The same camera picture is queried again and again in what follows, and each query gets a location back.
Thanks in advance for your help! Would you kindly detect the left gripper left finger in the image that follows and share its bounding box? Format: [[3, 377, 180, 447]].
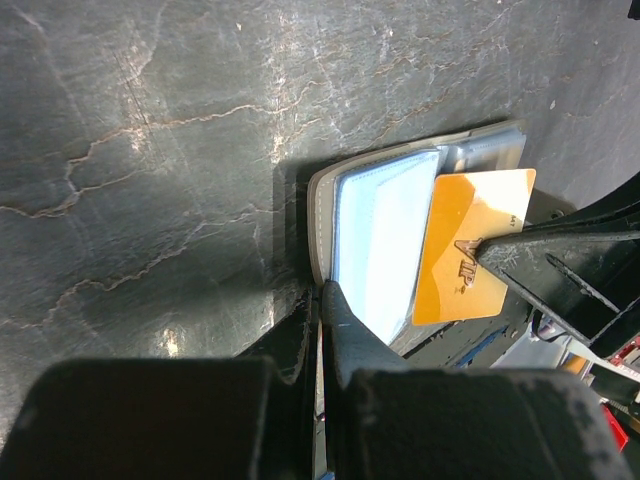
[[1, 292, 315, 479]]

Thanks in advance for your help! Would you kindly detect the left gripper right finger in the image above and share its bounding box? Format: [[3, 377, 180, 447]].
[[320, 281, 632, 479]]

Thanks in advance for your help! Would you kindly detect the grey card holder wallet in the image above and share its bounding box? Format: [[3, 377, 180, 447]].
[[307, 120, 527, 345]]

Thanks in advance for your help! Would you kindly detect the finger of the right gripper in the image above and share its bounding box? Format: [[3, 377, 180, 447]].
[[475, 176, 639, 355]]

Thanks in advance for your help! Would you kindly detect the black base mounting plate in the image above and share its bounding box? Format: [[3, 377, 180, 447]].
[[404, 304, 530, 369]]

